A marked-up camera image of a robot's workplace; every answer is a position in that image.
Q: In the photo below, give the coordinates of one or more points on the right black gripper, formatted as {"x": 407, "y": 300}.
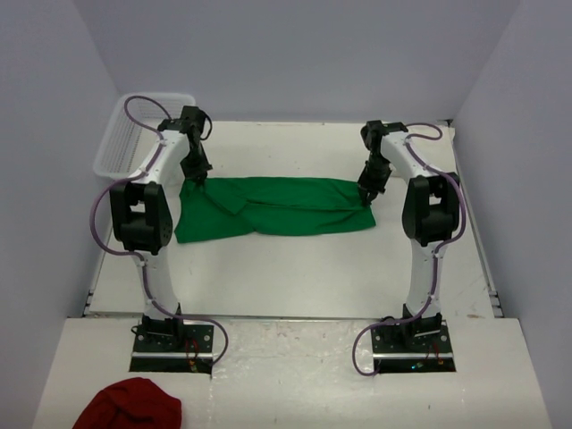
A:
{"x": 369, "y": 189}

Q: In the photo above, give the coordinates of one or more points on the red t shirt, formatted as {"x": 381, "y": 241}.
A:
{"x": 132, "y": 403}

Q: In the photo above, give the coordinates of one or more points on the white plastic basket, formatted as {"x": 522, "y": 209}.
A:
{"x": 125, "y": 144}

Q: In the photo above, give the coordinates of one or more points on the folded white t shirt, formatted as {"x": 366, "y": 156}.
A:
{"x": 447, "y": 160}

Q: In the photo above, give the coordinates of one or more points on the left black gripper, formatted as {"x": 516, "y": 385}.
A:
{"x": 197, "y": 174}

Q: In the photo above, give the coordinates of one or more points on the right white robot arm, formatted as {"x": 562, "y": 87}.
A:
{"x": 433, "y": 210}

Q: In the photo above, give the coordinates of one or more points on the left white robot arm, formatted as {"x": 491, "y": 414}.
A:
{"x": 142, "y": 219}

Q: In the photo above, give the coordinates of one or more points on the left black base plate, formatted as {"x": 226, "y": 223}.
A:
{"x": 176, "y": 348}

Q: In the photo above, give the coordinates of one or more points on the green t shirt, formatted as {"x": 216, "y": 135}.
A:
{"x": 222, "y": 208}

